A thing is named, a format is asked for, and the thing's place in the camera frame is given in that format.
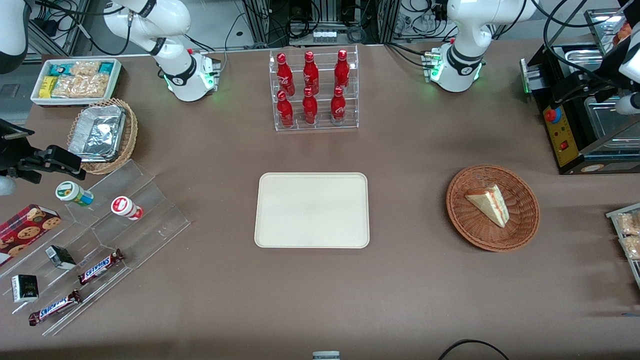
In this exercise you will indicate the white rectangular snack bin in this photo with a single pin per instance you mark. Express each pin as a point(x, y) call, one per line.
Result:
point(37, 100)

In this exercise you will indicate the yellow snack packet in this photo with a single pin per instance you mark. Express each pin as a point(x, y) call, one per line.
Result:
point(47, 87)

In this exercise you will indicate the clear acrylic stepped display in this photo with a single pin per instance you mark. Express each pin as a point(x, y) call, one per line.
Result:
point(150, 225)

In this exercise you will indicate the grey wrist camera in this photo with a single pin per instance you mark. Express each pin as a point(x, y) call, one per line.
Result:
point(5, 186)
point(629, 105)

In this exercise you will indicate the small black carton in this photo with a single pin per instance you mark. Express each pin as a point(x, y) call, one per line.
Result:
point(60, 256)
point(25, 288)

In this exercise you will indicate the teal snack packet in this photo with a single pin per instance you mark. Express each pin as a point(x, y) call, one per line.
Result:
point(59, 69)
point(106, 67)

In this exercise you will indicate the white power strip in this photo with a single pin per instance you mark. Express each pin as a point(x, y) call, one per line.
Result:
point(325, 36)

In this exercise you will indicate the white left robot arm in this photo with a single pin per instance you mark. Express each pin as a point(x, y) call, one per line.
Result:
point(465, 30)

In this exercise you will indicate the red lidded yogurt cup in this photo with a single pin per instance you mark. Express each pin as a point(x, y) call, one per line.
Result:
point(122, 206)

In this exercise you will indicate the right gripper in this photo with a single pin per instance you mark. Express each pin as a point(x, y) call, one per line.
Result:
point(11, 159)

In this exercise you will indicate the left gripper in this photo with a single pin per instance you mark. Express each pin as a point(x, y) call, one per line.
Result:
point(601, 76)

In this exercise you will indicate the cream rectangular plastic tray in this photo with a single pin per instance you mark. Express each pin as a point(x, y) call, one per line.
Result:
point(310, 210)

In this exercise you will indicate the brown Snickers bar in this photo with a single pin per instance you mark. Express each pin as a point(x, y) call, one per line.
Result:
point(100, 266)
point(54, 308)

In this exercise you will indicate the clear bag of crackers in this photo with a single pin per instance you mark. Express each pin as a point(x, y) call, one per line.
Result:
point(85, 68)
point(95, 86)
point(67, 86)

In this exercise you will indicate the triangular sandwich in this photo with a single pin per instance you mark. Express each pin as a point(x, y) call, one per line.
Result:
point(489, 202)

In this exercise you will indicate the red tartan cookie box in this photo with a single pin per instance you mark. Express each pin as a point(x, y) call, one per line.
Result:
point(25, 232)

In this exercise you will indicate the large round brown wicker basket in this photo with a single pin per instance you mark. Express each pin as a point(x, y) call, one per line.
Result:
point(477, 227)

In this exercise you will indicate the green lidded yogurt cup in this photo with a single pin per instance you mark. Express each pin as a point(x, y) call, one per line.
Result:
point(70, 191)

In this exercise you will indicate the clear acrylic bottle rack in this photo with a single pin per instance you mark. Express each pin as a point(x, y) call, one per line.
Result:
point(322, 125)

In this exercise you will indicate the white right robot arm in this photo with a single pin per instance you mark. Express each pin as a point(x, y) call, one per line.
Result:
point(170, 20)

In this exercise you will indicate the small light wicker basket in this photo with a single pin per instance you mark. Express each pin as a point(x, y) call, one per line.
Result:
point(129, 135)

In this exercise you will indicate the small grey device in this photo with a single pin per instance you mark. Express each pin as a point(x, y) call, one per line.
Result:
point(326, 356)

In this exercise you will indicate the red cola bottle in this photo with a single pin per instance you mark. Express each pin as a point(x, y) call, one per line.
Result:
point(338, 107)
point(310, 109)
point(310, 74)
point(285, 111)
point(342, 71)
point(284, 75)

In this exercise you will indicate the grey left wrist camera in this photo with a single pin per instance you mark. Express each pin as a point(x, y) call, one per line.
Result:
point(629, 105)

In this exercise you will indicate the clear bag of snacks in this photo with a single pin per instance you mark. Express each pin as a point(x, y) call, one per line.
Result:
point(629, 223)
point(632, 247)

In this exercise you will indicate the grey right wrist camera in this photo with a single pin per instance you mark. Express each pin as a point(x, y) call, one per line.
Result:
point(5, 186)

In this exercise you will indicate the metal snack tray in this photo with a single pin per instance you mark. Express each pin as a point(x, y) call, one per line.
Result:
point(634, 272)

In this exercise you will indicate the aluminium foil tray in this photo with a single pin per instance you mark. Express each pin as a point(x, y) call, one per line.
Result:
point(97, 132)

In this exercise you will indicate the black sealing machine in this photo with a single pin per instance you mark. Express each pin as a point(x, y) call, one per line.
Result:
point(565, 145)

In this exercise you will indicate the steel pan with food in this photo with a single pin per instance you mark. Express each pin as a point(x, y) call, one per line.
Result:
point(602, 27)

